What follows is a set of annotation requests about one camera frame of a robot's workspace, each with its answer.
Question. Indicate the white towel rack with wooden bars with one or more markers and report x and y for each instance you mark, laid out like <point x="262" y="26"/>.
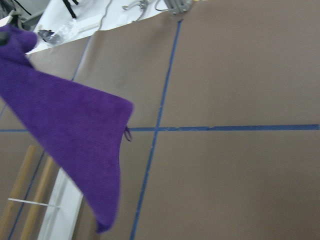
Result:
<point x="37" y="201"/>

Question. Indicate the black mini tripod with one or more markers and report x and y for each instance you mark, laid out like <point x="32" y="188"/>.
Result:
<point x="69" y="8"/>

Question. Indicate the clear plastic bag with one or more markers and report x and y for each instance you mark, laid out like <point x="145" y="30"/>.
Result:
<point x="65" y="33"/>

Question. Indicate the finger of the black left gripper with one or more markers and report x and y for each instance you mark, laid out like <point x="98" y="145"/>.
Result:
<point x="3" y="38"/>

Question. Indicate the metal reacher grabber tool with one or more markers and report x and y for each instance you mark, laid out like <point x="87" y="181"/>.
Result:
<point x="141" y="4"/>

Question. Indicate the purple towel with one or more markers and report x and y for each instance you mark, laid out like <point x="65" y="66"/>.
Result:
<point x="80" y="127"/>

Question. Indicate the grey aluminium frame post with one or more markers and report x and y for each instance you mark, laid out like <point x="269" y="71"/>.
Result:
<point x="178" y="6"/>

